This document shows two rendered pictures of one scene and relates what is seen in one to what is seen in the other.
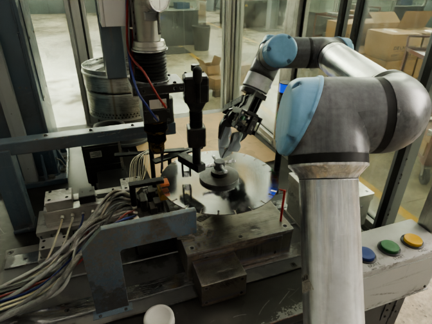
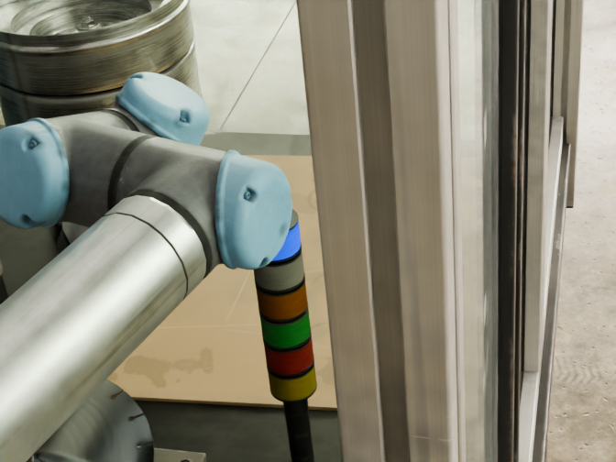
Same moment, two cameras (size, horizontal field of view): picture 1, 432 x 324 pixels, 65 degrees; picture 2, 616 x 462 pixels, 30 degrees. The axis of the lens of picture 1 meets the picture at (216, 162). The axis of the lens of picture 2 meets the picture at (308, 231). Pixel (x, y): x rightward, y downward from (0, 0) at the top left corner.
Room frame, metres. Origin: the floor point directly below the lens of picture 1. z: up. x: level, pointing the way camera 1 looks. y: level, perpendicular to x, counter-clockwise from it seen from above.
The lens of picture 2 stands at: (0.38, -0.73, 1.69)
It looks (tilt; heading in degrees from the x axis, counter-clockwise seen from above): 33 degrees down; 36
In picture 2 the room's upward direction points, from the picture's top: 6 degrees counter-clockwise
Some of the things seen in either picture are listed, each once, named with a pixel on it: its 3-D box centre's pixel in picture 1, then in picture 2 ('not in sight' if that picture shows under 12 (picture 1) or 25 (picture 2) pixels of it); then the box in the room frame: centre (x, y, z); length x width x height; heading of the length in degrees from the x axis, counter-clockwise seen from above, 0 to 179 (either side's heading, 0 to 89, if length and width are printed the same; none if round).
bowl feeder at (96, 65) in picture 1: (123, 103); (104, 104); (1.47, 0.42, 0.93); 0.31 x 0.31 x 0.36
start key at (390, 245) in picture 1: (389, 248); not in sight; (0.59, -0.41, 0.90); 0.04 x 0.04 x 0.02
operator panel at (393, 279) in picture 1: (376, 267); not in sight; (0.61, -0.40, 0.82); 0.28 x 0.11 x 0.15; 110
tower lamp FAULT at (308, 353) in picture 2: not in sight; (288, 348); (1.03, -0.22, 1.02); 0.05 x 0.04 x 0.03; 20
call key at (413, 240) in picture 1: (412, 242); not in sight; (0.62, -0.47, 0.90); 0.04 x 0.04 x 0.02
